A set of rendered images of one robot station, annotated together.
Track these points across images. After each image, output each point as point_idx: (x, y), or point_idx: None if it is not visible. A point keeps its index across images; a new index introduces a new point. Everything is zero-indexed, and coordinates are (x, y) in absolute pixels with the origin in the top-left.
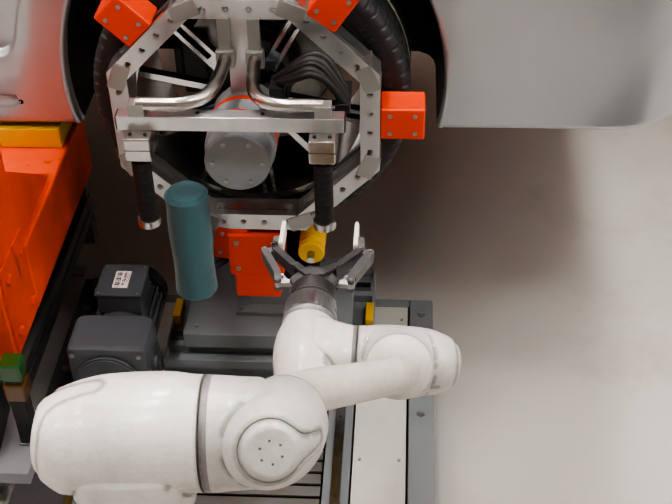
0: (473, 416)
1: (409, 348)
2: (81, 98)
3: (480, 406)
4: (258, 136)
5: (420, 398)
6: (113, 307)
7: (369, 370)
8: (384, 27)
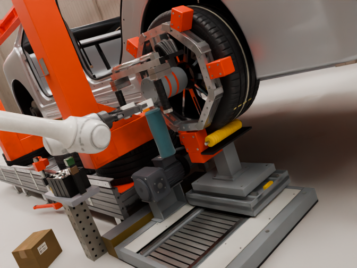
0: (305, 242)
1: (66, 120)
2: None
3: (312, 239)
4: None
5: (273, 225)
6: (156, 165)
7: (8, 114)
8: (210, 30)
